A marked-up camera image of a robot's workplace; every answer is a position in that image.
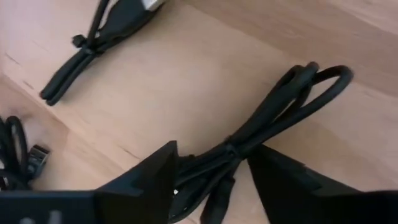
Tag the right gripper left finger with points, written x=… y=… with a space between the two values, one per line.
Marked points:
x=140 y=193

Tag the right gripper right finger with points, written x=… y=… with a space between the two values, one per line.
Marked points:
x=295 y=199

